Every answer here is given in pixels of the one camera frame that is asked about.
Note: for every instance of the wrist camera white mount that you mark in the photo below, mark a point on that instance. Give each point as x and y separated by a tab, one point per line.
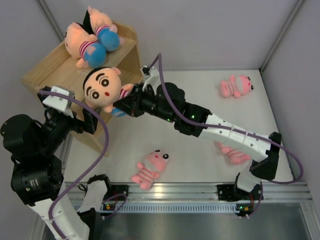
151	75
60	104

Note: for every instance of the pink striped plush far right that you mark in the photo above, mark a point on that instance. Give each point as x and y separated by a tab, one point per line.
236	85

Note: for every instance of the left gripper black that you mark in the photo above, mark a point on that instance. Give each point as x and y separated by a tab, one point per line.
78	126

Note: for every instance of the pink striped plush right middle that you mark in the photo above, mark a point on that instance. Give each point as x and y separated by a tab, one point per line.
235	156

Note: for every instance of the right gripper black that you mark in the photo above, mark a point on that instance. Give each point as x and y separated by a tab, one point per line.
131	104

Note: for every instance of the pink striped plush front centre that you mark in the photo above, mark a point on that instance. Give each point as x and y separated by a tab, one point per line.
150	169

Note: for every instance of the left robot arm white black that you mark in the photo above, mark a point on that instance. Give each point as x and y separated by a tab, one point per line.
37	174

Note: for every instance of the wooden two-tier shelf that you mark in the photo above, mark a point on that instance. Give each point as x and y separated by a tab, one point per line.
59	69

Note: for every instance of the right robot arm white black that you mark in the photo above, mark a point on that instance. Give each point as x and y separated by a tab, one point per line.
168	103

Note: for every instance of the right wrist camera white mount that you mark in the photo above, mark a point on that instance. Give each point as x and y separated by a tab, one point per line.
151	75

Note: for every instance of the white slotted cable duct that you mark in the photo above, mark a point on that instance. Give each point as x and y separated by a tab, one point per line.
129	207

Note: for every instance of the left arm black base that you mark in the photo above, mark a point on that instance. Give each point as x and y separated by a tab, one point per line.
117	189

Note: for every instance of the aluminium mounting rail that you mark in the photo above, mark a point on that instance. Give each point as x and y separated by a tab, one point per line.
208	191

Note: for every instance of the pink striped plush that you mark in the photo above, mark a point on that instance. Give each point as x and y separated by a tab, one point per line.
235	156
236	85
150	169

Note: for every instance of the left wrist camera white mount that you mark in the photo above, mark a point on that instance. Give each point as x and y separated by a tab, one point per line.
60	104

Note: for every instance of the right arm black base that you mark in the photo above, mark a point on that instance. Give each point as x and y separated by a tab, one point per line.
230	193

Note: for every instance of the boy plush doll blue pants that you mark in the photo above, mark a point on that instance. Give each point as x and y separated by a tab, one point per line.
84	47

